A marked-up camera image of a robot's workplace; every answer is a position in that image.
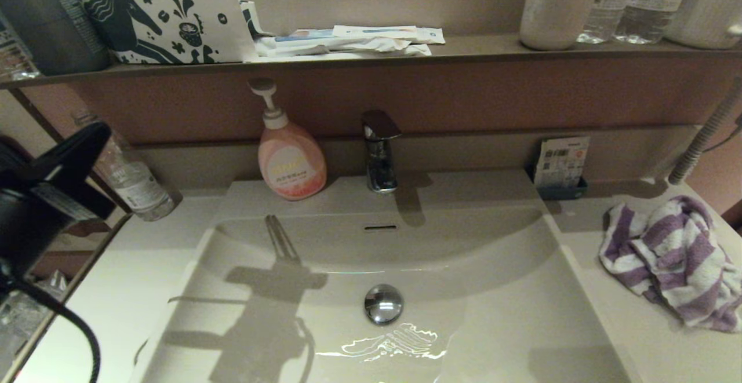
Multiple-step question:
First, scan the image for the chrome drain stopper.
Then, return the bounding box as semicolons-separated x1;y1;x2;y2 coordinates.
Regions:
363;283;404;326

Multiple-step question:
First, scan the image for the crumpled white plastic wrapper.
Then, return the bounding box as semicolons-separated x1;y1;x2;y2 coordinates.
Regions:
254;35;432;60

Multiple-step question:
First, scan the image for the chrome lever faucet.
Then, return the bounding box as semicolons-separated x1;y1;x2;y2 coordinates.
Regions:
361;110;402;194

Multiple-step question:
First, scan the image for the thin grey cord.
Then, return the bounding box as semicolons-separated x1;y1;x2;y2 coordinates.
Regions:
704;122;742;153

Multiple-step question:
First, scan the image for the clear crumpled plastic bag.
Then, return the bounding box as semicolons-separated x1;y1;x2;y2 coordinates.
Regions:
0;270;69;366

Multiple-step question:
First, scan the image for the grey corrugated hose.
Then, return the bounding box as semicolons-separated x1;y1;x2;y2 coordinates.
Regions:
668;79;742;185

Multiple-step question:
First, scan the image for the pink soap pump bottle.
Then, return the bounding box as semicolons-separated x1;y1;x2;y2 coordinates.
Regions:
248;78;328;201

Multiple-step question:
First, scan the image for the clear plastic water bottle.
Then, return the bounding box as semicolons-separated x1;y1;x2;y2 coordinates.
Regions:
613;0;696;45
577;0;632;43
71;111;181;221

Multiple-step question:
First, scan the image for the purple white striped towel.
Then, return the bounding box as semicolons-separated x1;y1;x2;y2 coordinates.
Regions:
599;195;742;333

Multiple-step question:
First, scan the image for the white cylindrical cup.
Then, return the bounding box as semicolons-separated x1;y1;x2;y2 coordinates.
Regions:
519;0;603;50

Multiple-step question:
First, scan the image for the brown wall shelf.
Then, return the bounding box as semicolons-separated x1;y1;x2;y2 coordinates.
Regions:
0;32;742;89

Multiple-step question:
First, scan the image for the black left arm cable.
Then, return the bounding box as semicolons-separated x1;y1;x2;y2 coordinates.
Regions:
0;279;102;383

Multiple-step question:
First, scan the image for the dark grey canister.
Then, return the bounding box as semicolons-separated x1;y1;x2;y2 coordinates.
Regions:
0;0;108;75

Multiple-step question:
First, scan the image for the white toothbrush packet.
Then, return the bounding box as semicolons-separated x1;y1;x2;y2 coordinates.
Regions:
332;24;445;44

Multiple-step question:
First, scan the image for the teal printed sachet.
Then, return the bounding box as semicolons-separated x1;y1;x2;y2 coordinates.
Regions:
272;28;334;42

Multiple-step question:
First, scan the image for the white ceramic sink basin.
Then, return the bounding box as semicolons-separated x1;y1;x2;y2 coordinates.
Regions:
136;169;635;383

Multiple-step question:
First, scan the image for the clear jar with sachets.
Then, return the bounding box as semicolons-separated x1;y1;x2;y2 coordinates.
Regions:
0;17;40;80

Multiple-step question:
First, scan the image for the dark blue small tray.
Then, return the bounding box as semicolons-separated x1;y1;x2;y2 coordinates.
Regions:
526;166;588;200

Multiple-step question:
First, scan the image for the white card with QR code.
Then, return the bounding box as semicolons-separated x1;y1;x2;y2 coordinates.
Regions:
533;136;590;188

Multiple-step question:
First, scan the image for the white box with horse print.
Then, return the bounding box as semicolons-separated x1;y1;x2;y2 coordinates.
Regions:
64;0;256;64

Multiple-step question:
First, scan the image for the blue white folded packet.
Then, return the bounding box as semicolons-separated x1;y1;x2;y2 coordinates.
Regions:
238;0;273;39

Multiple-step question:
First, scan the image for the white ribbed kettle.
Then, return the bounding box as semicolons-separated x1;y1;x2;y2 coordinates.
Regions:
664;0;742;49

